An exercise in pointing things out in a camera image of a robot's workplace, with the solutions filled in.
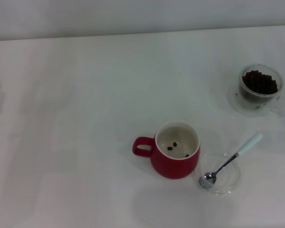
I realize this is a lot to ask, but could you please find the light blue handled metal spoon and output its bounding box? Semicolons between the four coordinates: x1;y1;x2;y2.
199;133;264;189

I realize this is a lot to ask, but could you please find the clear glass cup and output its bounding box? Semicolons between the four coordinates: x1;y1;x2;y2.
238;64;285;117

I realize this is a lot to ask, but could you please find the clear glass saucer with crumbs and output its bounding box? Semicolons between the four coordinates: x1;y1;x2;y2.
228;82;285;117

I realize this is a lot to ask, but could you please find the coffee bean pile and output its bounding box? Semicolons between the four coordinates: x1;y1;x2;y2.
241;70;278;95

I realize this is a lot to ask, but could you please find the red ceramic mug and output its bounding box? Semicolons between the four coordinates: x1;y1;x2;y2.
132;121;201;180

